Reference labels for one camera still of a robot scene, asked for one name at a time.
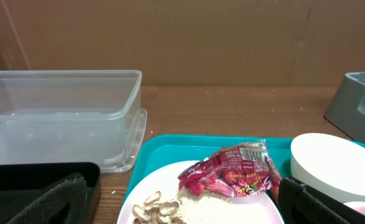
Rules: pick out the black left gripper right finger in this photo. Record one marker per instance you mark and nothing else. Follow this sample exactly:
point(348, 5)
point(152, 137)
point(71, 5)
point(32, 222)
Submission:
point(302, 204)

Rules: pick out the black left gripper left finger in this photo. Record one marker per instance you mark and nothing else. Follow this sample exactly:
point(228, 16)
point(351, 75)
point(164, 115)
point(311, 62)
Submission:
point(60, 202)

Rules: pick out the white bowl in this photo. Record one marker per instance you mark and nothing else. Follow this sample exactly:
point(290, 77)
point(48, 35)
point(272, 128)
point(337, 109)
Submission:
point(331, 165)

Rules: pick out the red snack wrapper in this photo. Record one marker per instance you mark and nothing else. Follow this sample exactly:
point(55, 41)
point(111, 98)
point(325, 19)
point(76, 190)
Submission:
point(242, 170)

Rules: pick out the grey dishwasher rack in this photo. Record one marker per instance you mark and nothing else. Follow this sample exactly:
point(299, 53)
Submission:
point(347, 108)

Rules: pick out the pink plate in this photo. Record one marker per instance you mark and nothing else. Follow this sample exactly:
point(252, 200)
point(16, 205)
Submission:
point(254, 209)

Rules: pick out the black plastic bin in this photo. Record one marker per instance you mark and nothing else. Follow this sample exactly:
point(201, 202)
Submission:
point(20, 184)

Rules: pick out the pile of peanut shells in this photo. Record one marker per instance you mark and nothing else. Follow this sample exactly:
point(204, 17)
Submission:
point(154, 210)

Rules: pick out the pile of white rice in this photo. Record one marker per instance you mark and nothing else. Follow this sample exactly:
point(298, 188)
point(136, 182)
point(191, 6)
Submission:
point(208, 208)

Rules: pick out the clear plastic storage bin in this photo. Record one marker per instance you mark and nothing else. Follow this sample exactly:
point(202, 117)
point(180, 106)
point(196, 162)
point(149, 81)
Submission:
point(54, 116)

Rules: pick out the teal plastic tray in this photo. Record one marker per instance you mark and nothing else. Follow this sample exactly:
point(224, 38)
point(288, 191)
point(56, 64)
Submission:
point(171, 148)

